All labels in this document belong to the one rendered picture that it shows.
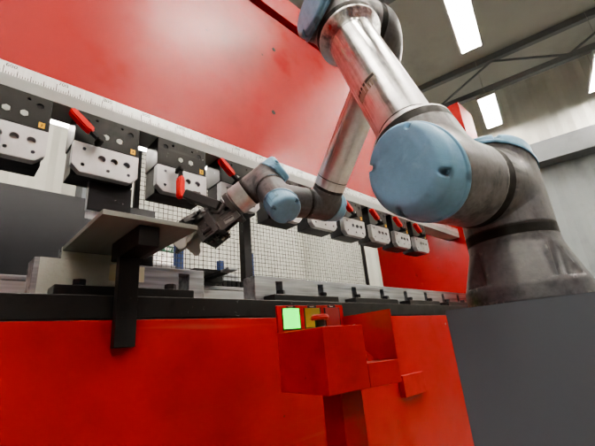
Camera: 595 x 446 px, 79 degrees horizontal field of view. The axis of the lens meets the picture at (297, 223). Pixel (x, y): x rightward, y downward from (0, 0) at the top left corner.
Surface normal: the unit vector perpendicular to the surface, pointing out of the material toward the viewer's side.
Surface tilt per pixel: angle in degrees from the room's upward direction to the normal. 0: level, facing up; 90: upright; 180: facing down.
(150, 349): 90
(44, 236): 90
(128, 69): 90
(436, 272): 90
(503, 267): 72
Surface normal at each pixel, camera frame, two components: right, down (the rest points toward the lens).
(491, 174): 0.52, -0.03
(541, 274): -0.28, -0.56
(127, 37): 0.69, -0.29
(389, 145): -0.81, 0.00
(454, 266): -0.72, -0.17
